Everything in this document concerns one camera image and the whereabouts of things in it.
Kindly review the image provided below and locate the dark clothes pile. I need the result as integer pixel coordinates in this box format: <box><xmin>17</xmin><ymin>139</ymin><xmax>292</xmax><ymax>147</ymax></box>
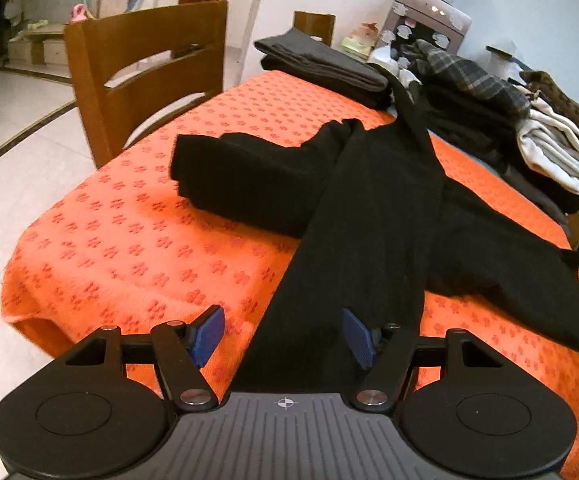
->
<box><xmin>409</xmin><ymin>78</ymin><xmax>579</xmax><ymax>218</ymax></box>

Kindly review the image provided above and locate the brown patterned garment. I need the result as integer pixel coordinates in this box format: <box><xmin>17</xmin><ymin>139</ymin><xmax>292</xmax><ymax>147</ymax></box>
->
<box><xmin>519</xmin><ymin>70</ymin><xmax>579</xmax><ymax>128</ymax></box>

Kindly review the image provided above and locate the folded dark grey clothes stack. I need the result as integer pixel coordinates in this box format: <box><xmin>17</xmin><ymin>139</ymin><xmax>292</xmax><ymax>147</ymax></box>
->
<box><xmin>254</xmin><ymin>27</ymin><xmax>393</xmax><ymax>110</ymax></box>

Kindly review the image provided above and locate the white tissue box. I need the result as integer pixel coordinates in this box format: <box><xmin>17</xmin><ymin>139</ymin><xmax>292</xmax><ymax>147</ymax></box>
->
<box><xmin>367</xmin><ymin>46</ymin><xmax>400</xmax><ymax>77</ymax></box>

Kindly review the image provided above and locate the black garment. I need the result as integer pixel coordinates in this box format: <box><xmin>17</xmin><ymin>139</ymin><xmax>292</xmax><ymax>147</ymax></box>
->
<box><xmin>170</xmin><ymin>84</ymin><xmax>579</xmax><ymax>392</ymax></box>

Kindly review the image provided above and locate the water dispenser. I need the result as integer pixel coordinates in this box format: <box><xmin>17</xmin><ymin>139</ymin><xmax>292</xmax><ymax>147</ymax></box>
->
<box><xmin>374</xmin><ymin>0</ymin><xmax>473</xmax><ymax>58</ymax></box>

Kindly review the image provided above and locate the wooden chair far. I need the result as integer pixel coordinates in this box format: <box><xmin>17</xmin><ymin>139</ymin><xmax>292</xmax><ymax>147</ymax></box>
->
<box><xmin>294</xmin><ymin>11</ymin><xmax>336</xmax><ymax>47</ymax></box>

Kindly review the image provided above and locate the white folded garment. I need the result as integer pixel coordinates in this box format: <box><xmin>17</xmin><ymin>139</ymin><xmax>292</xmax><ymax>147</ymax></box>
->
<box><xmin>515</xmin><ymin>84</ymin><xmax>579</xmax><ymax>195</ymax></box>

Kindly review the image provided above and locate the grey plaid garment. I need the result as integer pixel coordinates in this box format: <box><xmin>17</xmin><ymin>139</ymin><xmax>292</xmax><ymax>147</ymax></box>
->
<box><xmin>401</xmin><ymin>39</ymin><xmax>530</xmax><ymax>118</ymax></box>

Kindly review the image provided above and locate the pink toy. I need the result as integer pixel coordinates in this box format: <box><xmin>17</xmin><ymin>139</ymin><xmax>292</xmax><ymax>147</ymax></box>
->
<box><xmin>69</xmin><ymin>3</ymin><xmax>88</xmax><ymax>24</ymax></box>

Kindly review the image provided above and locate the white cabinet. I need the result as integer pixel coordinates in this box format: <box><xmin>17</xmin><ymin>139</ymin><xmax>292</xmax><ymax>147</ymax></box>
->
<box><xmin>7</xmin><ymin>24</ymin><xmax>68</xmax><ymax>66</ymax></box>

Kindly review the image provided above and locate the orange patterned table cloth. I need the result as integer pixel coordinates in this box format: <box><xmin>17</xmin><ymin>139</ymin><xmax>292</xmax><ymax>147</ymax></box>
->
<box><xmin>1</xmin><ymin>72</ymin><xmax>579</xmax><ymax>479</ymax></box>

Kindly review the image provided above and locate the wooden chair near left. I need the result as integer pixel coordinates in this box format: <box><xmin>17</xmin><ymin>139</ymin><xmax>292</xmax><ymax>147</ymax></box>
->
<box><xmin>64</xmin><ymin>0</ymin><xmax>227</xmax><ymax>168</ymax></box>

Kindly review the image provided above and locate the yellow box with toy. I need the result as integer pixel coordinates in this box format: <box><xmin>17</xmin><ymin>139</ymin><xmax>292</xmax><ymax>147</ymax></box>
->
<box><xmin>341</xmin><ymin>23</ymin><xmax>379</xmax><ymax>60</ymax></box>

